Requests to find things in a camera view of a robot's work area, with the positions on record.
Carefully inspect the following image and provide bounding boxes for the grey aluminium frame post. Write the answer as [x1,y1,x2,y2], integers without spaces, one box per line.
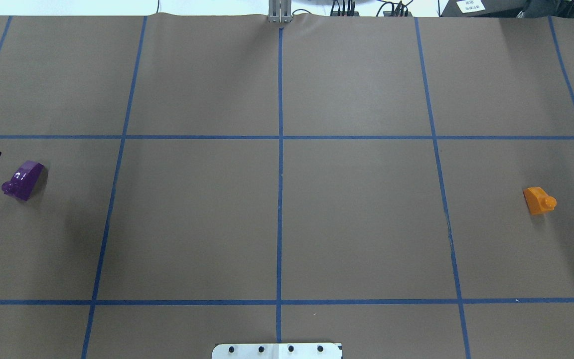
[268,0,293,23]

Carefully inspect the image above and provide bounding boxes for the orange trapezoid block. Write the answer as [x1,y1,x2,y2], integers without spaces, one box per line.
[523,187,557,215]

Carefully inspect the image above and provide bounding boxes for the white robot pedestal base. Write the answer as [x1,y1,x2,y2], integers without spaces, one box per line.
[211,343,343,359]

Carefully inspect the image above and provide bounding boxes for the black cables at table edge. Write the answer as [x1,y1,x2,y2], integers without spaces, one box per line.
[330,0,414,17]

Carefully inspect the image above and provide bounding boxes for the purple trapezoid block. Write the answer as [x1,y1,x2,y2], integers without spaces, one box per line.
[1,161,45,201]

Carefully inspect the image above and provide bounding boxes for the black box with label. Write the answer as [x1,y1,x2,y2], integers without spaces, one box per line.
[440,0,574,18]

